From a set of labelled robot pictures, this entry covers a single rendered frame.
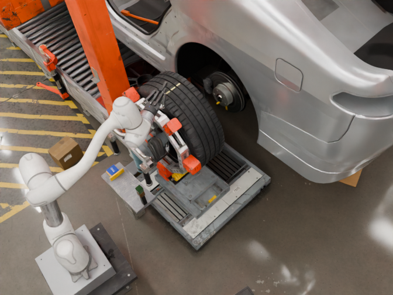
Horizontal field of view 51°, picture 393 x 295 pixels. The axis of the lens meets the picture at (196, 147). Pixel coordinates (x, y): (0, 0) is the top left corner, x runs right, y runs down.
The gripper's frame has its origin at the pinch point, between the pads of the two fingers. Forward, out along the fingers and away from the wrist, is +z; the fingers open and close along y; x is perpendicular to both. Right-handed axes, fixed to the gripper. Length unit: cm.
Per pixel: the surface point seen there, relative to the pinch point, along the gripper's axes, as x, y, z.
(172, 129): -11.9, 12.4, -17.3
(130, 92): -18.0, -25.5, 3.0
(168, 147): -66, -3, 1
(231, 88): -32, 29, 39
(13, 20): -88, -209, 92
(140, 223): -127, -15, -38
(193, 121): -16.9, 19.8, -4.4
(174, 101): -10.0, 6.0, 0.2
